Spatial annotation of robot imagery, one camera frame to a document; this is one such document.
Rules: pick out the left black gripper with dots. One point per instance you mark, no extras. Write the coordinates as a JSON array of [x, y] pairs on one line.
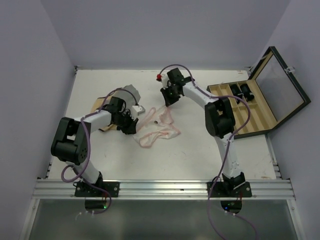
[[131, 129]]

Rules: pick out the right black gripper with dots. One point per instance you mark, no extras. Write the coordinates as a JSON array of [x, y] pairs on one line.
[[169, 101]]

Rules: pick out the white pink-trimmed underwear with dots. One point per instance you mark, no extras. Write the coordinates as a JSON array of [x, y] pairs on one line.
[[157, 124]]

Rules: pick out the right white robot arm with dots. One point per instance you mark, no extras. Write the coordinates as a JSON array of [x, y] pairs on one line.
[[219, 121]]

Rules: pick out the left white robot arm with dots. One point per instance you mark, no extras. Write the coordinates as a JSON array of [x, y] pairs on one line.
[[72, 141]]

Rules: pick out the grey underwear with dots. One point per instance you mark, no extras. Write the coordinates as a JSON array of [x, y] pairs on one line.
[[129, 94]]

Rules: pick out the black rolled item left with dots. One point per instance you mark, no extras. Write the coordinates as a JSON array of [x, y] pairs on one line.
[[236, 91]]

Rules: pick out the black rolled item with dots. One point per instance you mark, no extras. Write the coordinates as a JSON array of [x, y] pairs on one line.
[[247, 93], [236, 91]]

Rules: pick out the black rolled item right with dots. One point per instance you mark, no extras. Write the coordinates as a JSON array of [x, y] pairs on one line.
[[247, 93]]

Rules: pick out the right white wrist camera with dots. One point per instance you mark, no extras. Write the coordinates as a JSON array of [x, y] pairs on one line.
[[163, 79]]

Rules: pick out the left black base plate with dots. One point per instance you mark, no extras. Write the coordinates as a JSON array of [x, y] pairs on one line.
[[107, 188]]

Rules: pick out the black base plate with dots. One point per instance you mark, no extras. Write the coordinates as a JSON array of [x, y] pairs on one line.
[[220, 190], [107, 188]]

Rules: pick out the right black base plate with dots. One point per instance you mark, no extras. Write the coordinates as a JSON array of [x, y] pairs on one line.
[[220, 190]]

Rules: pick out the aluminium mounting rail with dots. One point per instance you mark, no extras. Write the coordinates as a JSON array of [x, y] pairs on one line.
[[166, 190]]

